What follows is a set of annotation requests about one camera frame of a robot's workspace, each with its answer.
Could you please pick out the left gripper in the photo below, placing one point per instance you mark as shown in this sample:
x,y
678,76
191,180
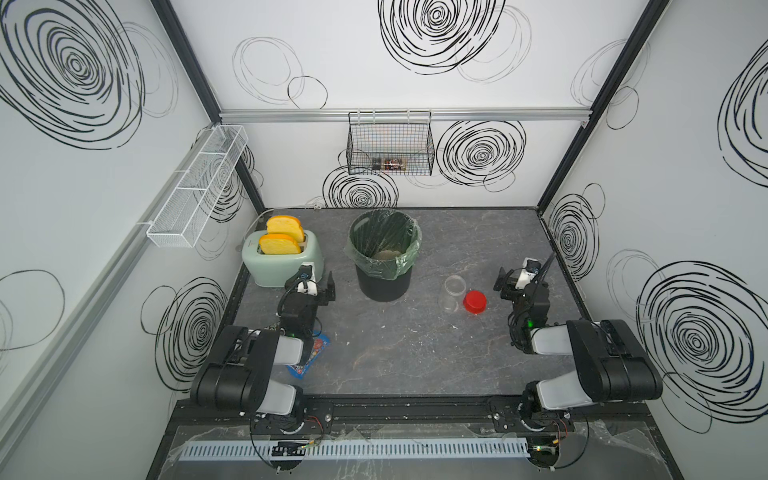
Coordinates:
x,y
324,295

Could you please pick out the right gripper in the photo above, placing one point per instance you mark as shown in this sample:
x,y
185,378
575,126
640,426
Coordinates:
x,y
510,285

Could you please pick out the red jar lid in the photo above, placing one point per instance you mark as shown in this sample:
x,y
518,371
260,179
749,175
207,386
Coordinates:
x,y
475,302

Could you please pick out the clear oatmeal jar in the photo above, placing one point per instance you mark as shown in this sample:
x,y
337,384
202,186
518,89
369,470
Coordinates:
x,y
452,292

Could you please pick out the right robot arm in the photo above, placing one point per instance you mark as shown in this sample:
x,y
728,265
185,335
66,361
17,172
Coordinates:
x,y
610,365

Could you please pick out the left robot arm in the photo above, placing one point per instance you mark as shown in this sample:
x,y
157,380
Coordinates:
x,y
237,374

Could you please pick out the green toaster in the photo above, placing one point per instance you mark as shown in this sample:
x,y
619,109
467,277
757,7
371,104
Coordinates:
x,y
272,271

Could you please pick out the blue candy bag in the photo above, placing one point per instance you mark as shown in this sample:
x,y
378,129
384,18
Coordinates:
x,y
312,349

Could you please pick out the yellow toast slice front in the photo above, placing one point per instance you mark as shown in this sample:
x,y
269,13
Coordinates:
x,y
279,244

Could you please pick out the yellow toast slice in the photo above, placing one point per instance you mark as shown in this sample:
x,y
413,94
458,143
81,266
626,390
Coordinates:
x,y
279,244
286,225

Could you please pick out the yellow toast slice back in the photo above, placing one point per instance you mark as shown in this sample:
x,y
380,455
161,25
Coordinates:
x,y
286,225

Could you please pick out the black bin with green bag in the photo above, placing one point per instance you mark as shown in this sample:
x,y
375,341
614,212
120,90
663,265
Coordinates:
x,y
383,245

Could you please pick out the small jar in basket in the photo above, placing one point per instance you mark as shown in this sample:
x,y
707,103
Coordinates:
x,y
389,164

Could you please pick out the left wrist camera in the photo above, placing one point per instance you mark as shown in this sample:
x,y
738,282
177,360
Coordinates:
x,y
307,283

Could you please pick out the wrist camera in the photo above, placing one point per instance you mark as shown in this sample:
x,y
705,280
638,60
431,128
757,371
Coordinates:
x,y
307,283
528,273

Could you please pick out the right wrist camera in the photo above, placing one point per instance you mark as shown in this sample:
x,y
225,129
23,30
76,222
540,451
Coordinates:
x,y
528,273

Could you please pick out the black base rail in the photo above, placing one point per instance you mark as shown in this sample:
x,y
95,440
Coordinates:
x,y
325,415

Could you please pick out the white wire wall shelf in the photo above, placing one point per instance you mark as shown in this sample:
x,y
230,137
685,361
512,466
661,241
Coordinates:
x,y
191,204

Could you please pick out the white slotted cable duct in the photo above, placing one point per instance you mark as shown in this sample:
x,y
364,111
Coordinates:
x,y
373,449

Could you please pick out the black wire wall basket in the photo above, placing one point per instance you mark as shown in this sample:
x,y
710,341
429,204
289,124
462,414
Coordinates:
x,y
412,141

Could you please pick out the aluminium wall rail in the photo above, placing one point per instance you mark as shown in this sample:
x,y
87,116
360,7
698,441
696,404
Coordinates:
x,y
245,116

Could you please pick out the black left corner post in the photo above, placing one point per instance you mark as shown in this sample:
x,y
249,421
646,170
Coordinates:
x,y
183,48

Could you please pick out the black corner frame post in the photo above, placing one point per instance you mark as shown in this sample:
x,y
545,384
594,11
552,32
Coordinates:
x,y
643,29

